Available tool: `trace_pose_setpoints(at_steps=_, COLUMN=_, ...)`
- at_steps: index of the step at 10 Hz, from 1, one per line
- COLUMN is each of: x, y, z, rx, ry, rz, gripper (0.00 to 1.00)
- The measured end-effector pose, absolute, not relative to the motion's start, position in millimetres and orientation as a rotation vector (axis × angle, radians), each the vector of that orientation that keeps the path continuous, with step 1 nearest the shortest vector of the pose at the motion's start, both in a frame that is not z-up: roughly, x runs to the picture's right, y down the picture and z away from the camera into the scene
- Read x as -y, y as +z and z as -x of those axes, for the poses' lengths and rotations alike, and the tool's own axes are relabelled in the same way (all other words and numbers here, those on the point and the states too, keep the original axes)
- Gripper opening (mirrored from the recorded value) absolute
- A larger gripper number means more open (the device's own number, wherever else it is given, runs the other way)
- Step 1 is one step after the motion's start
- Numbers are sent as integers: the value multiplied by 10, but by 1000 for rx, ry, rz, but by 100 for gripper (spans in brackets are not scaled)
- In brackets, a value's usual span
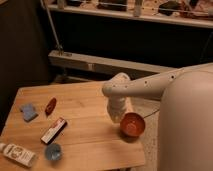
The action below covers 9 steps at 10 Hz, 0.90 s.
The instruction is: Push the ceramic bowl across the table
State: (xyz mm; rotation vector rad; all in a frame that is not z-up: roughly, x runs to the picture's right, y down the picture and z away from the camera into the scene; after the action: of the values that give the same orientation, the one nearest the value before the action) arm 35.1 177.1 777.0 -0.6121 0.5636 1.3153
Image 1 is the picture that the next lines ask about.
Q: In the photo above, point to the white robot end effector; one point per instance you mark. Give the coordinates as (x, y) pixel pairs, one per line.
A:
(116, 108)

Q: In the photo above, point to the orange ceramic bowl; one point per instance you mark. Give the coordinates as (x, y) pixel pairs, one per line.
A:
(132, 124)

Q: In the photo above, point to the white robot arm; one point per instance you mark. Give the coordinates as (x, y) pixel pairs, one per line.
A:
(120, 87)

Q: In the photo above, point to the red oblong object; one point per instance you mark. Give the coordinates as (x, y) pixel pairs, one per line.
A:
(50, 106)

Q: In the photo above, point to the white robot body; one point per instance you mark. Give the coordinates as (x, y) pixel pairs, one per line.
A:
(185, 125)

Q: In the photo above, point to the white shelf rack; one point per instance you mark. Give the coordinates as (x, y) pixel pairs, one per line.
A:
(139, 37)

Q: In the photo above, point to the blue cup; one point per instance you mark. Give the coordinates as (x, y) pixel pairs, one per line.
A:
(53, 152)

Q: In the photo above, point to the metal pole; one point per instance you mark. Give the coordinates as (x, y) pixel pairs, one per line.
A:
(59, 47)

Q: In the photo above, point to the blue sponge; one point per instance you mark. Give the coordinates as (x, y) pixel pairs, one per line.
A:
(29, 112)

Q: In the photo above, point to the white tube with label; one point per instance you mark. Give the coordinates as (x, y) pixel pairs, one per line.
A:
(18, 154)

